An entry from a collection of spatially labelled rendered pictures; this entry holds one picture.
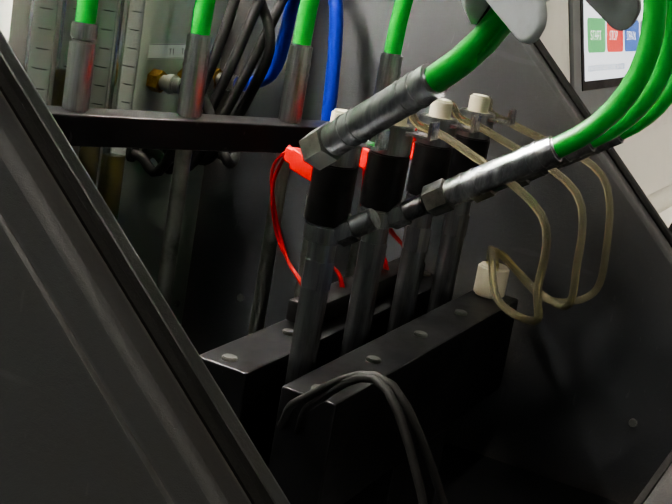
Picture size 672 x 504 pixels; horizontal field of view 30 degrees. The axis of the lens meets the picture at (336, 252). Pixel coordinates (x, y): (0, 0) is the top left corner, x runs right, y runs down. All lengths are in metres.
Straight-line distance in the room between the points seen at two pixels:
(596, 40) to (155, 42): 0.46
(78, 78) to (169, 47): 0.24
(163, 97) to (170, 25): 0.06
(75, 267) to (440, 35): 0.67
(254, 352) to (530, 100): 0.36
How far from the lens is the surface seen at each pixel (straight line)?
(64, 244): 0.44
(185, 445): 0.43
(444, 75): 0.59
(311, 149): 0.66
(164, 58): 1.09
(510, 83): 1.05
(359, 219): 0.76
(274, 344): 0.83
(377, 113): 0.62
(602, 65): 1.32
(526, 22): 0.53
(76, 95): 0.87
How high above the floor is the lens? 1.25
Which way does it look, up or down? 14 degrees down
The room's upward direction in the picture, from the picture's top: 10 degrees clockwise
